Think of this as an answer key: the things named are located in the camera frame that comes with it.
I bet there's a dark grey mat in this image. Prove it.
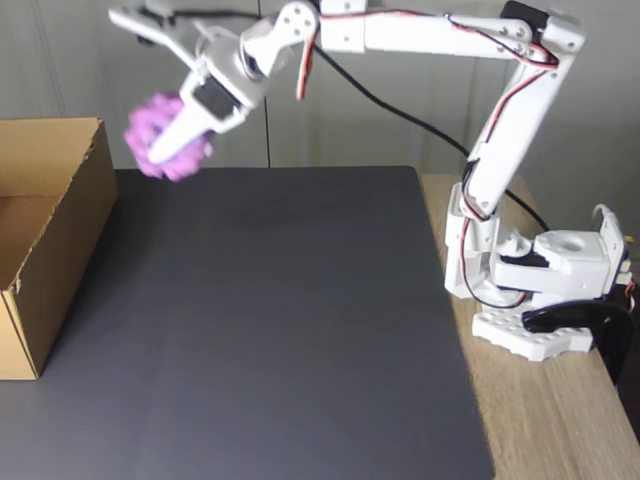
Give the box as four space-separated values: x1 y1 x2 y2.
0 166 497 480

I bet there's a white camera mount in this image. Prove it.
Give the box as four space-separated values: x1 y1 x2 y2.
108 0 239 76

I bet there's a brown cardboard box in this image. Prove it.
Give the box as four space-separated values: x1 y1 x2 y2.
0 117 120 381

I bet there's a purple knobbly ball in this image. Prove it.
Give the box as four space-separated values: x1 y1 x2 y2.
123 91 216 182

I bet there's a black table clamp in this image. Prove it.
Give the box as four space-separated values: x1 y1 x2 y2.
521 299 632 386

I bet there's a black camera cable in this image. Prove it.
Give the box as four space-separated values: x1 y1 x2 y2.
169 9 551 234

